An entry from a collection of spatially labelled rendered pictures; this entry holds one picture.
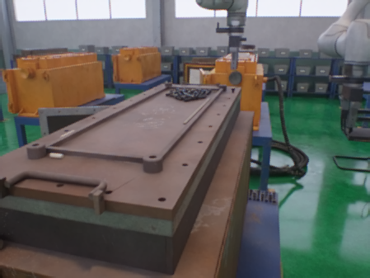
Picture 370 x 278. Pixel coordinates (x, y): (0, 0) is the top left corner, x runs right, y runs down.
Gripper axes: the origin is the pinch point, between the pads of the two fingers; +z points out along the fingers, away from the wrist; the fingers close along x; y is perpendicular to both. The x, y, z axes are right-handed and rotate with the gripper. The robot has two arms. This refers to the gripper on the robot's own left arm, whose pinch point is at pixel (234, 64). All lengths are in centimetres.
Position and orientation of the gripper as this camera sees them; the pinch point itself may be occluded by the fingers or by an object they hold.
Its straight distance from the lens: 152.1
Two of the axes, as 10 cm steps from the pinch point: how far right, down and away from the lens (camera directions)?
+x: 2.6, -3.1, 9.2
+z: 0.0, 9.5, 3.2
